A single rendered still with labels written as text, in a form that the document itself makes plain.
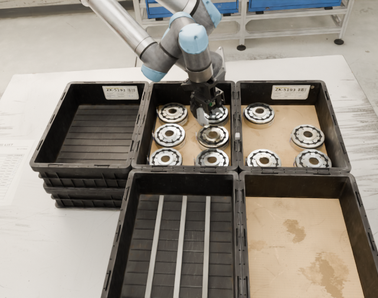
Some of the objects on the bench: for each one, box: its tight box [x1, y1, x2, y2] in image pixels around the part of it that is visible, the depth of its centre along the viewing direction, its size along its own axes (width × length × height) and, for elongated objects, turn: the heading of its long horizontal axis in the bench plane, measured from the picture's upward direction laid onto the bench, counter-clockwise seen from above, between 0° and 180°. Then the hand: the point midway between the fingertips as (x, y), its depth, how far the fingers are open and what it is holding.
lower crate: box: [43, 187, 125, 210], centre depth 126 cm, size 40×30×12 cm
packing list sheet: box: [0, 140, 35, 207], centre depth 131 cm, size 33×23×1 cm
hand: (206, 118), depth 122 cm, fingers open, 4 cm apart
